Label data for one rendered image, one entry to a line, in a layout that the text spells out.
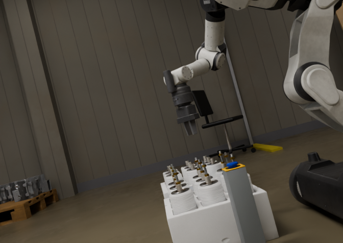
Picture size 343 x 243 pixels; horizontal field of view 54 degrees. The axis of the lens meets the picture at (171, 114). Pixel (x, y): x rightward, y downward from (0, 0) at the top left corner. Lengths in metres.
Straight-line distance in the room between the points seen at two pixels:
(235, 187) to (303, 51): 0.55
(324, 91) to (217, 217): 0.59
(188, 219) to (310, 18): 0.85
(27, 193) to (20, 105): 1.40
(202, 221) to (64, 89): 3.77
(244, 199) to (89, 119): 3.71
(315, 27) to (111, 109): 3.64
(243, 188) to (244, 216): 0.09
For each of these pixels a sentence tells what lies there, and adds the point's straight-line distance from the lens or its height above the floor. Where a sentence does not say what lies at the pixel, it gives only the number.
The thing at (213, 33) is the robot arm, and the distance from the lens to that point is 1.60.
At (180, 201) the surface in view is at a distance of 1.32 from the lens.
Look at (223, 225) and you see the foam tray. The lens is 1.33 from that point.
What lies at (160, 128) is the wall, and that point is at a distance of 4.59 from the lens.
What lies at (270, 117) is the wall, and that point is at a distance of 4.81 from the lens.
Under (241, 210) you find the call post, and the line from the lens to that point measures 1.20.
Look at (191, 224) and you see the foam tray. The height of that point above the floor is 0.14.
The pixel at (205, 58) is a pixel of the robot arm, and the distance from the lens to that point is 1.64.
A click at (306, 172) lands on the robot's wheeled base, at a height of 0.19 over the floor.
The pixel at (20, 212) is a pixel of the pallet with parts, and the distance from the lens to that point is 3.83.
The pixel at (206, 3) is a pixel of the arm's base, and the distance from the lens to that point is 1.55.
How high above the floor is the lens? 0.49
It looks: 3 degrees up
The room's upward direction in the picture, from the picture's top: 15 degrees counter-clockwise
